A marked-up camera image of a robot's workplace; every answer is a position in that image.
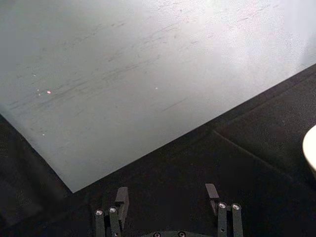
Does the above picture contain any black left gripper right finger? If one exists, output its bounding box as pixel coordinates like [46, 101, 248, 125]
[205, 183, 244, 237]

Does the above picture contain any plain pale wall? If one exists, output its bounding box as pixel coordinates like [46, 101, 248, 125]
[0, 0, 316, 194]

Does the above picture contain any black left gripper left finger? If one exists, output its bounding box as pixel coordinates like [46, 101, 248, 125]
[95, 187, 130, 237]

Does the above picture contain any roll of white tape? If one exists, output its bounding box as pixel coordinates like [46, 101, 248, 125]
[303, 125, 316, 171]

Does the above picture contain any black table cloth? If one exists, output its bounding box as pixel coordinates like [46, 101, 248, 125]
[0, 63, 316, 237]

